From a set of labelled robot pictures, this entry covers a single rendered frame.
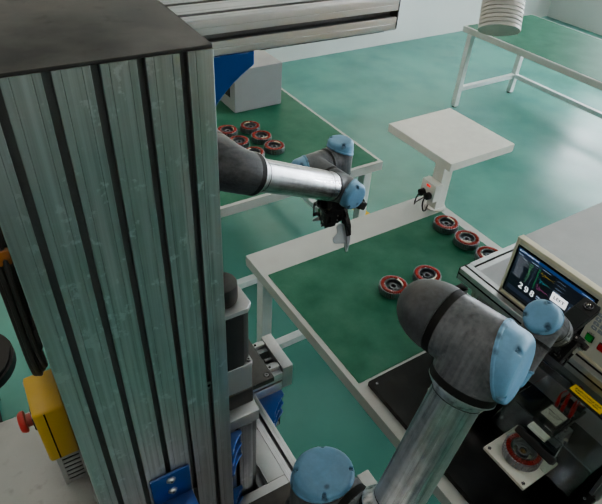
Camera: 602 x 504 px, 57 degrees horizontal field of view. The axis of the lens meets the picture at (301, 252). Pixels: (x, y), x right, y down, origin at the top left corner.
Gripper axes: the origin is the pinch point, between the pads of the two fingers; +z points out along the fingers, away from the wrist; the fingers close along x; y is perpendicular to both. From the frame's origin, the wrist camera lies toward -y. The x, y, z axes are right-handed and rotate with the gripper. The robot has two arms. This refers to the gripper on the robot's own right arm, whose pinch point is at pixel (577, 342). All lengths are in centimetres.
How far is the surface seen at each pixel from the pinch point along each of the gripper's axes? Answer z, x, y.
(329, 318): 15, -71, 48
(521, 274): 1.9, -23.8, -5.5
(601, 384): 7.5, 9.1, 4.3
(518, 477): 19.2, 8.2, 38.6
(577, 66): 239, -198, -177
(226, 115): 43, -238, 19
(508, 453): 17.5, 2.4, 35.6
